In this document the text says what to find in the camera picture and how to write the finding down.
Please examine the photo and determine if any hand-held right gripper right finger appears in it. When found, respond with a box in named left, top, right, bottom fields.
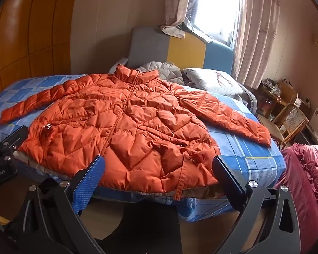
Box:
left=212, top=155, right=301, bottom=254

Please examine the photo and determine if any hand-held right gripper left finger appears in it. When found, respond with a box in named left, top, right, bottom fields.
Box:
left=21, top=155, right=106, bottom=254

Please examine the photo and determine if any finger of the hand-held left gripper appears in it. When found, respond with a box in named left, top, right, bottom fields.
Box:
left=0, top=125, right=29, bottom=152

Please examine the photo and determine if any orange puffer jacket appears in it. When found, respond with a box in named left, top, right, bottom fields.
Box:
left=0, top=64, right=272, bottom=201

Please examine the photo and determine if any bed with blue plaid sheet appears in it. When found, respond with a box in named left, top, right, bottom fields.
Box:
left=0, top=74, right=287, bottom=223

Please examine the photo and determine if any pink ruffled blanket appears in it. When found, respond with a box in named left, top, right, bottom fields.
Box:
left=274, top=142, right=318, bottom=246

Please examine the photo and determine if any rattan chair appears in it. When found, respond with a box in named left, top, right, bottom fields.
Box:
left=258, top=103, right=310, bottom=149

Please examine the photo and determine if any cluttered wooden desk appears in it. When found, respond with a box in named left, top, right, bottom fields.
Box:
left=257, top=78, right=312, bottom=122

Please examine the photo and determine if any white printed pillow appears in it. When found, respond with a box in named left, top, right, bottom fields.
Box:
left=182, top=67, right=244, bottom=96

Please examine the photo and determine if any orange wooden wardrobe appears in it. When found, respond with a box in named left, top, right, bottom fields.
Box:
left=0, top=0, right=80, bottom=99

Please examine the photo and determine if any grey upright cushion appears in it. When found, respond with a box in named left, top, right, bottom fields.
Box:
left=109, top=57, right=129, bottom=75

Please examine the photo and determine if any grey quilted blanket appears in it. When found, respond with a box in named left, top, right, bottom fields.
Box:
left=136, top=61, right=184, bottom=86

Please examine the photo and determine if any grey yellow blue headboard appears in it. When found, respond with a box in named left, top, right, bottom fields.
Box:
left=128, top=26, right=234, bottom=76

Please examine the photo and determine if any pink patterned curtain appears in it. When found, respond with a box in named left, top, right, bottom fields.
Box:
left=232, top=0, right=281, bottom=88
left=161, top=0, right=213, bottom=43

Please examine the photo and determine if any bright window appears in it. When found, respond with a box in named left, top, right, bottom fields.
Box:
left=193, top=0, right=245, bottom=43

